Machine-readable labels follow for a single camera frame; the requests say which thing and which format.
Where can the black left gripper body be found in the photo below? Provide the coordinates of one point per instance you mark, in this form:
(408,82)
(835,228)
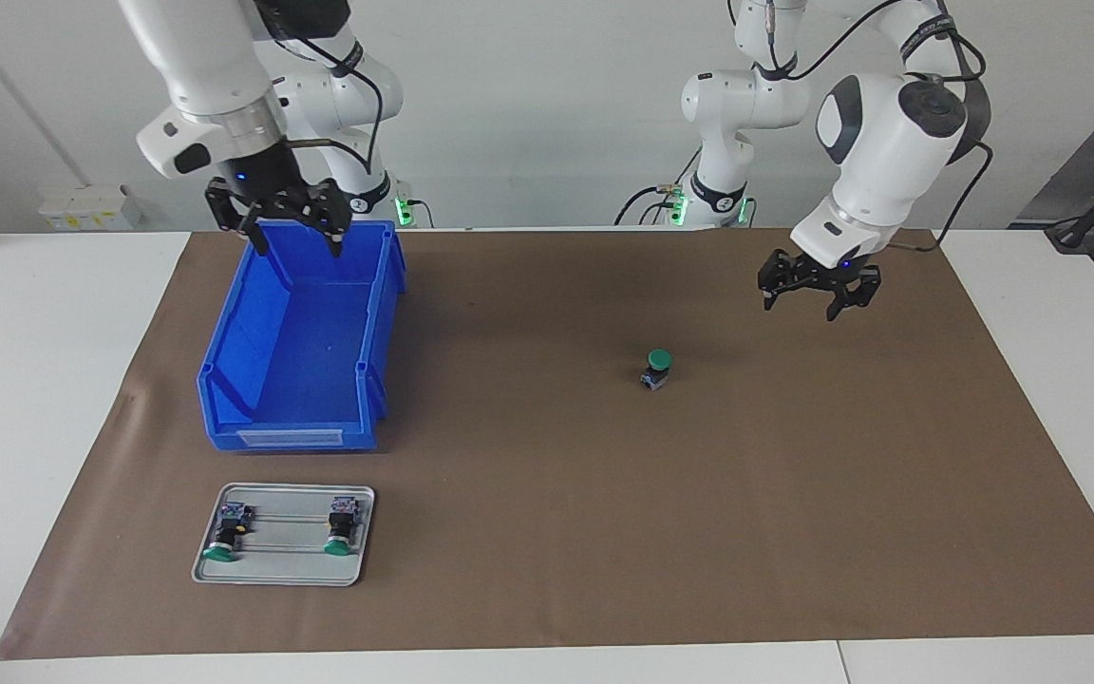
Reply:
(841,273)

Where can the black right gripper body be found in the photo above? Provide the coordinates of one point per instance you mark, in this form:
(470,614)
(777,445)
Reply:
(262,176)

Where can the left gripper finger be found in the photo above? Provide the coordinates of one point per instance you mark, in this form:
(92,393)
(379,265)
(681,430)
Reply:
(856,296)
(780,271)

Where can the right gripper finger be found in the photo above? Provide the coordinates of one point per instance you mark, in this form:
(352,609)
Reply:
(229,209)
(333,209)

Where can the green push button grey base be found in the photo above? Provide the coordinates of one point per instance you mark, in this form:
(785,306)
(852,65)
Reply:
(660,359)

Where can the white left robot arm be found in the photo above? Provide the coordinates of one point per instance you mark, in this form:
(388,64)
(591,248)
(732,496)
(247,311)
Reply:
(889,133)

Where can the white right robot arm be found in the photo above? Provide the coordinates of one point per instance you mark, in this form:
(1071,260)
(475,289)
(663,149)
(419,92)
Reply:
(196,57)

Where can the green push button white base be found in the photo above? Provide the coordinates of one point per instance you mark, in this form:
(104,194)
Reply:
(342,527)

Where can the green push button labelled base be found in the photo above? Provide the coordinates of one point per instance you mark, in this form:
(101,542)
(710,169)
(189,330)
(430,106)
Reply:
(227,532)

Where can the blue plastic storage bin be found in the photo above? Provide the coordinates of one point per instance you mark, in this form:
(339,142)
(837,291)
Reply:
(300,361)

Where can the brown paper table mat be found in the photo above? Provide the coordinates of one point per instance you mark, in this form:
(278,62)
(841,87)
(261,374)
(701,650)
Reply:
(547,475)

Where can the grey metal tray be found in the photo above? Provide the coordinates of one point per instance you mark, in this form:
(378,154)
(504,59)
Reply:
(286,567)

